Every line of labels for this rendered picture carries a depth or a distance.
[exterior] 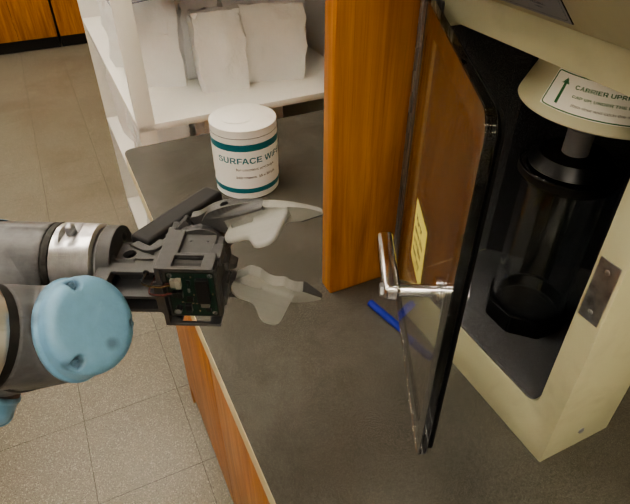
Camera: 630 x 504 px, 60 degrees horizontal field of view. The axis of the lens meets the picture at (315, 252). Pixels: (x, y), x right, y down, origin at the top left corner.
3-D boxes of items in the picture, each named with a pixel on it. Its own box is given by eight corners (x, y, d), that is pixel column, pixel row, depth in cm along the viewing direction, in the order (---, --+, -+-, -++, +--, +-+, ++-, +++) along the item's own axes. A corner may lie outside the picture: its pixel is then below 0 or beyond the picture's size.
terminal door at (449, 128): (398, 277, 84) (433, -5, 59) (424, 462, 60) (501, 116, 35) (392, 277, 84) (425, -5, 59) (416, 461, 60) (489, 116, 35)
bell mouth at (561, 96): (602, 60, 64) (618, 10, 61) (753, 119, 52) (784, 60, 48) (481, 85, 58) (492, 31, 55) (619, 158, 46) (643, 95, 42)
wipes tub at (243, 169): (265, 162, 122) (261, 97, 112) (289, 190, 113) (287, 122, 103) (208, 175, 117) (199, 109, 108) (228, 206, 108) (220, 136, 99)
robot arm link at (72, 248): (89, 265, 59) (68, 201, 54) (131, 266, 59) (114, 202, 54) (62, 315, 53) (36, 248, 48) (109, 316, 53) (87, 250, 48)
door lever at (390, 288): (424, 246, 57) (428, 226, 56) (438, 310, 50) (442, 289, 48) (373, 246, 58) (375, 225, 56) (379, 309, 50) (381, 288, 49)
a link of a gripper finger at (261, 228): (322, 244, 48) (229, 276, 50) (323, 206, 52) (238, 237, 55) (307, 217, 46) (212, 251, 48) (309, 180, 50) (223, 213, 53)
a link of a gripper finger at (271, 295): (308, 346, 56) (221, 318, 54) (310, 306, 60) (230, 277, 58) (321, 327, 54) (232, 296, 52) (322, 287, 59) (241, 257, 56)
